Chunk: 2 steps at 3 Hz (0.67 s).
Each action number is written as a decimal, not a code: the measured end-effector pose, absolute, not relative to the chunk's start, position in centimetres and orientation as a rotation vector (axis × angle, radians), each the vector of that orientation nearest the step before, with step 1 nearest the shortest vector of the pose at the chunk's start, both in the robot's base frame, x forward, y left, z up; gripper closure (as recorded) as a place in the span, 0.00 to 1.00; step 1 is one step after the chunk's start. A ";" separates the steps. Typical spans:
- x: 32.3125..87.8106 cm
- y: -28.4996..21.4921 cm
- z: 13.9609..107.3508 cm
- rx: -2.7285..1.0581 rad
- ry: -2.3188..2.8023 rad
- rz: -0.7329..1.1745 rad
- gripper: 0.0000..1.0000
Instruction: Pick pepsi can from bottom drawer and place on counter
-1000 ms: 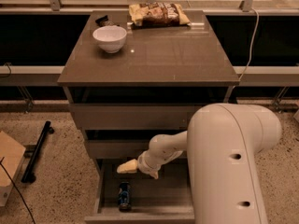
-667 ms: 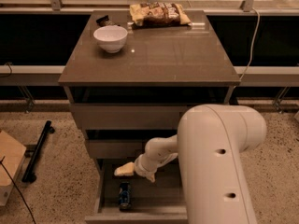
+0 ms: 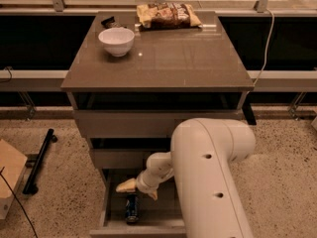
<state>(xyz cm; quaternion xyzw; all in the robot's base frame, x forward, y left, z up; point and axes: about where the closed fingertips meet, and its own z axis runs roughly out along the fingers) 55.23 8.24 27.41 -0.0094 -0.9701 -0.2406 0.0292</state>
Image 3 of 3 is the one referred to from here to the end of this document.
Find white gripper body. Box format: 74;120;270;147
136;170;163;194

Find blue pepsi can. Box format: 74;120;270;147
125;193;139;223

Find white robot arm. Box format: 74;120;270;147
116;118;256;238

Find grey open bottom drawer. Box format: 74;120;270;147
89;169;187;238

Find grey middle drawer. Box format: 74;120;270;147
88;148;172;170

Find grey top drawer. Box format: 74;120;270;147
73;110;243;139

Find grey drawer cabinet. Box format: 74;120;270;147
61;11;254;155

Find black metal bar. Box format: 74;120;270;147
23;128;57;194

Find cardboard box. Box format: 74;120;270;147
0;139;27;220

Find white ceramic bowl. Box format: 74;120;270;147
98;28;135;57

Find small dark snack wrapper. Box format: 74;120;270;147
101;17;122;29

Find yellow brown chip bag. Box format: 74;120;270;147
137;2;201;29

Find metal window railing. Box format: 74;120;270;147
0;0;317;17

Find black cable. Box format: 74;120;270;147
0;166;39;238

